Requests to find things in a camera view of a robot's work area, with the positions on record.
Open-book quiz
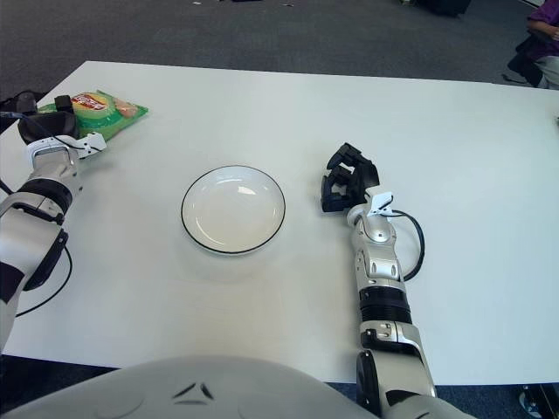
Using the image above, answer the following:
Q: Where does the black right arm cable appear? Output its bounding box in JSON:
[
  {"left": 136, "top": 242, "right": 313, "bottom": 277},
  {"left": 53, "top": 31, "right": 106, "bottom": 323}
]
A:
[{"left": 390, "top": 209, "right": 425, "bottom": 283}]

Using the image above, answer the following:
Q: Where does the white wrist mount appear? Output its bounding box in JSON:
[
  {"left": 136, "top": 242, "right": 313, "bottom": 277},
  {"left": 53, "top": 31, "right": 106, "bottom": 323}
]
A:
[
  {"left": 365, "top": 190, "right": 394, "bottom": 218},
  {"left": 69, "top": 133, "right": 108, "bottom": 159}
]

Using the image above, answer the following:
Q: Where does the black backpack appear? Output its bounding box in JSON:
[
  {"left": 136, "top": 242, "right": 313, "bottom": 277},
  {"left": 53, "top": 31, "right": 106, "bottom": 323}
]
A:
[{"left": 0, "top": 89, "right": 40, "bottom": 132}]

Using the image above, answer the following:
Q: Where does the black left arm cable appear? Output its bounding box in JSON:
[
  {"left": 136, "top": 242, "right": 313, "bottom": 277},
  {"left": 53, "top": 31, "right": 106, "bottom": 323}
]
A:
[{"left": 17, "top": 115, "right": 88, "bottom": 318}]

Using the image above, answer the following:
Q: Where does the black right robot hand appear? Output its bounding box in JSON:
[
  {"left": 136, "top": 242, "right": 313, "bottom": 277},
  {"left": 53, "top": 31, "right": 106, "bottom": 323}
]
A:
[{"left": 321, "top": 141, "right": 381, "bottom": 214}]

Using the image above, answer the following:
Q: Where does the office chair caster base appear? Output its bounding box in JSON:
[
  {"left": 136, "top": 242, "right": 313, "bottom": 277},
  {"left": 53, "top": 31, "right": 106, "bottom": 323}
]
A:
[{"left": 519, "top": 383, "right": 559, "bottom": 419}]

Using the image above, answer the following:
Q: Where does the green snack chips bag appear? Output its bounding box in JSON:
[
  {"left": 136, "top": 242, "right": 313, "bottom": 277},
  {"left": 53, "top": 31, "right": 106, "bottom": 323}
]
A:
[{"left": 37, "top": 89, "right": 149, "bottom": 143}]

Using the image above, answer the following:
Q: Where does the white left wrist mount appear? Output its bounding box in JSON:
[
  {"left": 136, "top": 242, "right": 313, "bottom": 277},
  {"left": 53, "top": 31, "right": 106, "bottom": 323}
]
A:
[{"left": 69, "top": 133, "right": 108, "bottom": 159}]

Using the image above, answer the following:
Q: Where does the grey robot torso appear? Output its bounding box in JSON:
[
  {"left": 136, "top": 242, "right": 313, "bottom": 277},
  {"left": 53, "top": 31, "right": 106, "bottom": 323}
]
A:
[{"left": 0, "top": 355, "right": 477, "bottom": 419}]

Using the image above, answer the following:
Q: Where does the black case on floor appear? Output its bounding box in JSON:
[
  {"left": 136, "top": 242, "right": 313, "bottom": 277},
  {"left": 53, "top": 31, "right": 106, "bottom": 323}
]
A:
[{"left": 414, "top": 0, "right": 473, "bottom": 17}]

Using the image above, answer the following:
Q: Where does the white right wrist mount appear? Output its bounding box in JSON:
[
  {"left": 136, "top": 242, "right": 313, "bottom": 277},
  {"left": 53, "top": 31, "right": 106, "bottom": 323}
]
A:
[{"left": 365, "top": 190, "right": 394, "bottom": 218}]

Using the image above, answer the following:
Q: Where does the person in purple top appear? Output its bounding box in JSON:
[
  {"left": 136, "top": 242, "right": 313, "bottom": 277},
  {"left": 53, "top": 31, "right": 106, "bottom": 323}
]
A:
[{"left": 526, "top": 0, "right": 559, "bottom": 91}]

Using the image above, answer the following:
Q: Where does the white plate with black rim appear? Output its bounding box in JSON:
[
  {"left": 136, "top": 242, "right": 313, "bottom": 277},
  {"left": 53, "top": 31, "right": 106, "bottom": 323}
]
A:
[{"left": 181, "top": 164, "right": 287, "bottom": 257}]

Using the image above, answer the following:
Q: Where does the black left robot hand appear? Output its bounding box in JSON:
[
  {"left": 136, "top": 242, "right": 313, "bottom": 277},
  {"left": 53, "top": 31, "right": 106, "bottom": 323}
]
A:
[{"left": 17, "top": 94, "right": 80, "bottom": 145}]

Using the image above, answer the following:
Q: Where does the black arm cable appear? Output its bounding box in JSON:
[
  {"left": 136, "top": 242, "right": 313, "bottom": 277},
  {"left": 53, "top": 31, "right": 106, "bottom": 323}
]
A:
[
  {"left": 390, "top": 209, "right": 425, "bottom": 283},
  {"left": 17, "top": 115, "right": 88, "bottom": 318}
]

